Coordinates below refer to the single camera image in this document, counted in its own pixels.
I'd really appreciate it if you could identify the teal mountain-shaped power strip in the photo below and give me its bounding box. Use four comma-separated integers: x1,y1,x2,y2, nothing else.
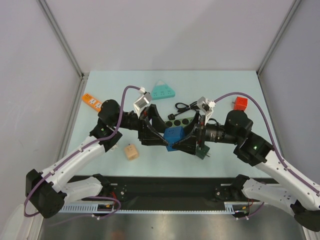
151,80,176,101

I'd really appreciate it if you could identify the aluminium frame post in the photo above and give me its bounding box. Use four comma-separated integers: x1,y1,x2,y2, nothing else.
36,0,85,79
256,0,303,78

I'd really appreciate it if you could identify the orange power strip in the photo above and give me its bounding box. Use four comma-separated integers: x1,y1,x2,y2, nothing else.
81,93,102,112

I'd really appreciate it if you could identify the left aluminium frame post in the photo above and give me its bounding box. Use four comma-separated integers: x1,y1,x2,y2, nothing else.
36,0,85,79

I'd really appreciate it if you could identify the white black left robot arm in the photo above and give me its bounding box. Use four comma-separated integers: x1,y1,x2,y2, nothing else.
24,97,168,219

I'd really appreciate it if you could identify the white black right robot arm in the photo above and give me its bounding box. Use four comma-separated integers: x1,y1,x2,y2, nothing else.
172,110,320,232

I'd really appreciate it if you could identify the beige cube socket adapter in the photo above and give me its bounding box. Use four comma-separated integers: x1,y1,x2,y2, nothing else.
124,144,140,161

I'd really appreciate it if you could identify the right aluminium frame post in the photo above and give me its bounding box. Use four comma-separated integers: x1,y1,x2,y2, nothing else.
256,0,303,78

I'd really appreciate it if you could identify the black coiled power cord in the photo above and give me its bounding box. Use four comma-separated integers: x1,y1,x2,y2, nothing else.
167,100,203,123

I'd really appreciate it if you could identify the green power strip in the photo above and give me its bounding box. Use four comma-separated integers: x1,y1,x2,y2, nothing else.
165,117,194,128

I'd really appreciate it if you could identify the blue cube socket adapter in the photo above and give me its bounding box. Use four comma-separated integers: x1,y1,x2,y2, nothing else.
163,126,185,152

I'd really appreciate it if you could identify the white cable duct rail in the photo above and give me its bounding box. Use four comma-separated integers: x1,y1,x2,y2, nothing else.
58,198,252,216

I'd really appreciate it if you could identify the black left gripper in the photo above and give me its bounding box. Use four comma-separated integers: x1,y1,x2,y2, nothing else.
112,104,173,146

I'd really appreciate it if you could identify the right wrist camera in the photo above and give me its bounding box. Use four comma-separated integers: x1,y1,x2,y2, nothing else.
196,96,216,125

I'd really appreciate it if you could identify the dark green cube socket adapter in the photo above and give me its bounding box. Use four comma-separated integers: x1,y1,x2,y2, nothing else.
195,145,210,160

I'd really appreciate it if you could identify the red cube socket adapter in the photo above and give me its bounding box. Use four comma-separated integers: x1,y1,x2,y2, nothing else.
233,96,248,111

